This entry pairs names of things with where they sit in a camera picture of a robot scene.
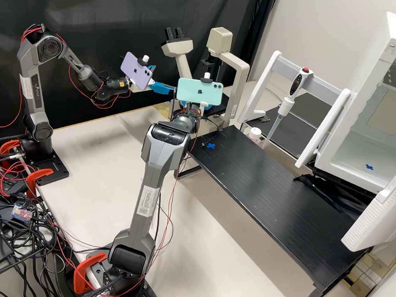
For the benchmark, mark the red clamp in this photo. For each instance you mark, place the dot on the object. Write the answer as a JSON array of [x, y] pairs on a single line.
[[41, 174], [86, 266], [9, 147]]

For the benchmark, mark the white incubator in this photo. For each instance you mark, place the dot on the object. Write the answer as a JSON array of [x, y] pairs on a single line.
[[362, 151]]

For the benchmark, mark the cream microscope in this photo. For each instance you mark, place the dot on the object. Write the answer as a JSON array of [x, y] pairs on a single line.
[[238, 90]]

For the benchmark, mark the incubator door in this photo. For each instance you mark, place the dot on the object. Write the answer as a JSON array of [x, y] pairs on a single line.
[[377, 221]]

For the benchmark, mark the small circuit board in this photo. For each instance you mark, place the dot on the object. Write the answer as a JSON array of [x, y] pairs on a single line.
[[21, 213]]

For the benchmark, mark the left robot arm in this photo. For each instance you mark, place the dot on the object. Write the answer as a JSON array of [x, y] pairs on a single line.
[[31, 87]]

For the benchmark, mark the left wrist camera phone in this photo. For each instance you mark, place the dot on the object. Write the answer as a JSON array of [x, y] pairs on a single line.
[[135, 69]]

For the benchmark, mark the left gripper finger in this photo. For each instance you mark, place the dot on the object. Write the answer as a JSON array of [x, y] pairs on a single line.
[[160, 88], [151, 67]]

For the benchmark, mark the wrist camera phone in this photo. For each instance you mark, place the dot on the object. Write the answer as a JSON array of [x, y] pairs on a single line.
[[135, 69], [199, 92]]

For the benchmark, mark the black power adapter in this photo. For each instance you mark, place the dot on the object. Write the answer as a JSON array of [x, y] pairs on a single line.
[[0, 181]]

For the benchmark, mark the pipette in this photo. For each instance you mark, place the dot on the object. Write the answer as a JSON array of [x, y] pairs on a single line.
[[297, 84]]

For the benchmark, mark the black platform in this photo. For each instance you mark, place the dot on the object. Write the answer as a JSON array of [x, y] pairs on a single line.
[[267, 188], [288, 131]]

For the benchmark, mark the white pipette stand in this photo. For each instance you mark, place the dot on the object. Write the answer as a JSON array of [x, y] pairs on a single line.
[[322, 134]]

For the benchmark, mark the white-capped bottle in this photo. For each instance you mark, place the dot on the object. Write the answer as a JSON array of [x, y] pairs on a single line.
[[255, 132]]

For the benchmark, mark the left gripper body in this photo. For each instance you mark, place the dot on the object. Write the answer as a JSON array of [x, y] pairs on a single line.
[[150, 85]]

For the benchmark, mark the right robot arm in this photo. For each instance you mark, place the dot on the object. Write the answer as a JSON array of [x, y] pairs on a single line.
[[155, 172]]

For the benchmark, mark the right wrist camera phone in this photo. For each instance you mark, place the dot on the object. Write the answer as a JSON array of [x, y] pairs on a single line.
[[199, 92]]

